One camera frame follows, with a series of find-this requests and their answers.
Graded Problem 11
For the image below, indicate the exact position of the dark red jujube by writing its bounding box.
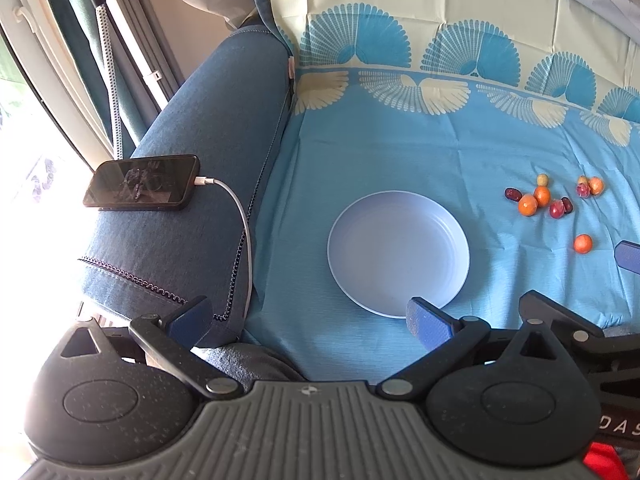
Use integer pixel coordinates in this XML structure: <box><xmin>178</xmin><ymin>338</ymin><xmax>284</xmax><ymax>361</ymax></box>
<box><xmin>504</xmin><ymin>188</ymin><xmax>523</xmax><ymax>202</ymax></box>
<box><xmin>561</xmin><ymin>196</ymin><xmax>574</xmax><ymax>214</ymax></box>

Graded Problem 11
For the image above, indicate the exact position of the red garment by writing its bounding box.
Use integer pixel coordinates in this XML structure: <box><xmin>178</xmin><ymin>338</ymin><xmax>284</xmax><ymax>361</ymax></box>
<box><xmin>582</xmin><ymin>442</ymin><xmax>629</xmax><ymax>480</ymax></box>

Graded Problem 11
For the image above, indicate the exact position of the light blue plate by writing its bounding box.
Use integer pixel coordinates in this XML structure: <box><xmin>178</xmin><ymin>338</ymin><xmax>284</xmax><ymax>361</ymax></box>
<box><xmin>326</xmin><ymin>191</ymin><xmax>470</xmax><ymax>318</ymax></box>

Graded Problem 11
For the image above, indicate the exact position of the black smartphone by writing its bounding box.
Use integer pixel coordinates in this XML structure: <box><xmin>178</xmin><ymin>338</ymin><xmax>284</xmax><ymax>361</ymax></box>
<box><xmin>82</xmin><ymin>154</ymin><xmax>201</xmax><ymax>211</ymax></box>

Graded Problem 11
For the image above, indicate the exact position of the blue denim sofa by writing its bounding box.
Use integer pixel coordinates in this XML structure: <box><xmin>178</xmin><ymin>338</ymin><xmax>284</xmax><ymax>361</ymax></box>
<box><xmin>77</xmin><ymin>0</ymin><xmax>306</xmax><ymax>386</ymax></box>

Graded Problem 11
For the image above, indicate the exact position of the dark curtain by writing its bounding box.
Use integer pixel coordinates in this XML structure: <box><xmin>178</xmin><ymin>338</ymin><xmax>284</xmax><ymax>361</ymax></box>
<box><xmin>44</xmin><ymin>0</ymin><xmax>187</xmax><ymax>158</ymax></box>

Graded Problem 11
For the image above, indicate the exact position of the white charging cable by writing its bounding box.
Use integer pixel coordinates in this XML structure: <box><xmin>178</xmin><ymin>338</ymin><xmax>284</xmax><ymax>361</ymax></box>
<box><xmin>195</xmin><ymin>174</ymin><xmax>255</xmax><ymax>325</ymax></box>

